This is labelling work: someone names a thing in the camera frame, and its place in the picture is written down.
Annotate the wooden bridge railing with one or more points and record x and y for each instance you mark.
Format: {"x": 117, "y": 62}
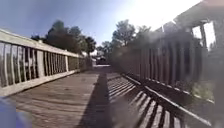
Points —
{"x": 40, "y": 63}
{"x": 166, "y": 63}

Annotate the wooden plank bridge deck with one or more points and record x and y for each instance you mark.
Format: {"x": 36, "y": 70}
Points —
{"x": 70, "y": 100}

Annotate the group of dark trees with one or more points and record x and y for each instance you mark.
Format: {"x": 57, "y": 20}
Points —
{"x": 63, "y": 38}

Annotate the building with overhanging roof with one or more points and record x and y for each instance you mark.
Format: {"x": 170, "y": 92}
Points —
{"x": 200, "y": 15}

